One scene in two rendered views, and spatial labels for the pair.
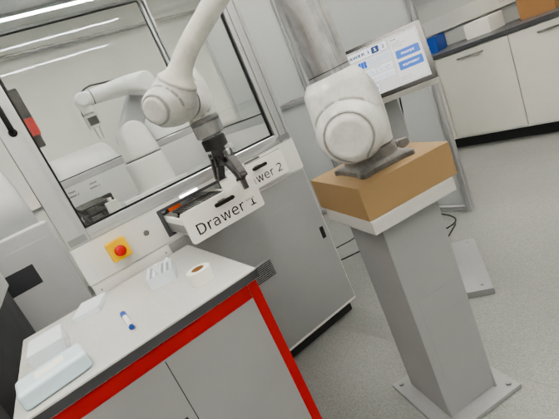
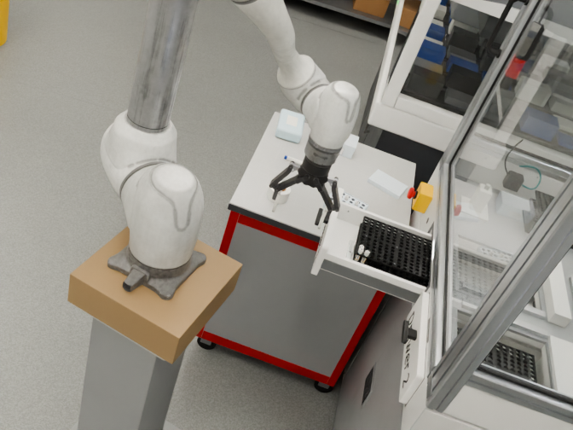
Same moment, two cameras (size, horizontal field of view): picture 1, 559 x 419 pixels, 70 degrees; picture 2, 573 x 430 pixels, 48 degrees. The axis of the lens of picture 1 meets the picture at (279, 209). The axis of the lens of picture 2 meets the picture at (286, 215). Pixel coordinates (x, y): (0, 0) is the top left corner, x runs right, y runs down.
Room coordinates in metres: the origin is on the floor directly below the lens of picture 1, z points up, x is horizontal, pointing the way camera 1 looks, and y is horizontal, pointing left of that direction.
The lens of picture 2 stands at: (1.88, -1.19, 2.03)
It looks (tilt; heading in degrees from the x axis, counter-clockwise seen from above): 38 degrees down; 117
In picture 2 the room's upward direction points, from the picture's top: 20 degrees clockwise
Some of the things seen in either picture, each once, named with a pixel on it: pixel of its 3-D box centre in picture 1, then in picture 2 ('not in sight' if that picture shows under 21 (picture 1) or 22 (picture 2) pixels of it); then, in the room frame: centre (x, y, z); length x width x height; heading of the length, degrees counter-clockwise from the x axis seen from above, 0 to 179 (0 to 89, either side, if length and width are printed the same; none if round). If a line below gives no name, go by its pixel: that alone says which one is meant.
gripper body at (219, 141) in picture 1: (218, 150); (314, 171); (1.26, 0.10, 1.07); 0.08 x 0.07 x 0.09; 27
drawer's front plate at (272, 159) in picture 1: (258, 173); (414, 345); (1.73, 0.02, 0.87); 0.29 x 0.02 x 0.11; 117
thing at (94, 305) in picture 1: (90, 307); (387, 183); (1.26, 0.70, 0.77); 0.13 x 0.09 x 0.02; 9
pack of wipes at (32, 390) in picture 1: (54, 374); (290, 125); (0.85, 0.62, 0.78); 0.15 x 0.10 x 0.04; 123
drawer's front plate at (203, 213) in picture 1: (224, 209); (327, 229); (1.33, 0.17, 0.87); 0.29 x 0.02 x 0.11; 117
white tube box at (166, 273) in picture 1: (161, 273); (345, 206); (1.25, 0.43, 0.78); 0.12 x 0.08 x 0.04; 11
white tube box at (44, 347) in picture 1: (49, 347); (338, 142); (1.01, 0.71, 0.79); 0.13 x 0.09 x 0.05; 26
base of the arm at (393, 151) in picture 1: (375, 153); (154, 258); (1.15, -0.33, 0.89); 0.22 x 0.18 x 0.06; 104
